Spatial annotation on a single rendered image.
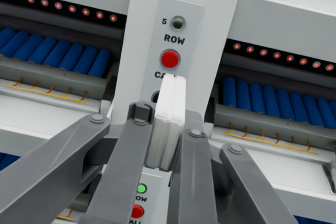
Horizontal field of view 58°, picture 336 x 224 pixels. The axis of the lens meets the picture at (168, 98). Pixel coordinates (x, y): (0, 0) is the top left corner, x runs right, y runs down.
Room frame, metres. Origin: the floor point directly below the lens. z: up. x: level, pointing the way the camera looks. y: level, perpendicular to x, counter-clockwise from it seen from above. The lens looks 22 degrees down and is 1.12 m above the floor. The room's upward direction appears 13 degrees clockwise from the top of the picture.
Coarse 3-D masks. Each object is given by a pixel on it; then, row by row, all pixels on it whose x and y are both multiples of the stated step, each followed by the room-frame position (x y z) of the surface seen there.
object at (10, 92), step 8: (0, 88) 0.33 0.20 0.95; (16, 96) 0.33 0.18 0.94; (24, 96) 0.33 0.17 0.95; (32, 96) 0.33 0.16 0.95; (40, 96) 0.33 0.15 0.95; (56, 104) 0.33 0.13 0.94; (64, 104) 0.33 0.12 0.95; (72, 104) 0.33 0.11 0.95; (88, 112) 0.33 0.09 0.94; (96, 112) 0.33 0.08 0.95
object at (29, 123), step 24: (72, 24) 0.45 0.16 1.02; (96, 24) 0.45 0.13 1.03; (0, 96) 0.32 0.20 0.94; (48, 96) 0.34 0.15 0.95; (72, 96) 0.35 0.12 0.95; (0, 120) 0.29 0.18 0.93; (24, 120) 0.30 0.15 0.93; (48, 120) 0.30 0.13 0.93; (72, 120) 0.31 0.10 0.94; (0, 144) 0.29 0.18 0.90; (24, 144) 0.29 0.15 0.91
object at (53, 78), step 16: (0, 64) 0.34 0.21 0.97; (16, 64) 0.35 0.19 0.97; (32, 64) 0.36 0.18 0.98; (16, 80) 0.35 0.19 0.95; (32, 80) 0.35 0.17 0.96; (48, 80) 0.35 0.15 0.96; (64, 80) 0.35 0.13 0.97; (80, 80) 0.35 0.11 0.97; (96, 80) 0.36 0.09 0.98; (96, 96) 0.35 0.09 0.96
